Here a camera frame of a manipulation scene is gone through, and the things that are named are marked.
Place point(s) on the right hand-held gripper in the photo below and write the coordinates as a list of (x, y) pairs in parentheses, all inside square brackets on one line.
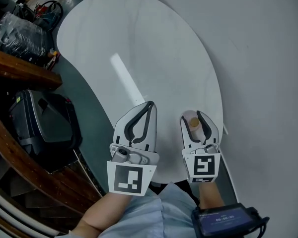
[(203, 167)]

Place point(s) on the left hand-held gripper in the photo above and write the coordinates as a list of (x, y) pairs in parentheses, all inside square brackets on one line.
[(129, 175)]

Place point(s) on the small bottle with gold cap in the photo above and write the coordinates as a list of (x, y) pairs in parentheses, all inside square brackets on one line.
[(194, 124)]

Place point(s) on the person's right forearm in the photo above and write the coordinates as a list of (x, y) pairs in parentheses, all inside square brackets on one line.
[(211, 195)]

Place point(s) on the person's left forearm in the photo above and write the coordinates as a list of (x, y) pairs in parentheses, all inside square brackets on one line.
[(106, 212)]

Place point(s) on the light blue shirt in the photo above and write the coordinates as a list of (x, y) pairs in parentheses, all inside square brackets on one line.
[(151, 214)]

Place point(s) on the black wrist-mounted phone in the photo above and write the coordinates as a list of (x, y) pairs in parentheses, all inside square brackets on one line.
[(221, 220)]

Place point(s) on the black hard case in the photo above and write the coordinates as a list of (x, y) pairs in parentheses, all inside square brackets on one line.
[(42, 123)]

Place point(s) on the plastic-wrapped black bundle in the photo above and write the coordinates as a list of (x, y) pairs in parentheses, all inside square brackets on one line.
[(17, 38)]

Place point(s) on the white stair rails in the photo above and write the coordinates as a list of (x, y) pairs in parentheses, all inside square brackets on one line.
[(10, 217)]

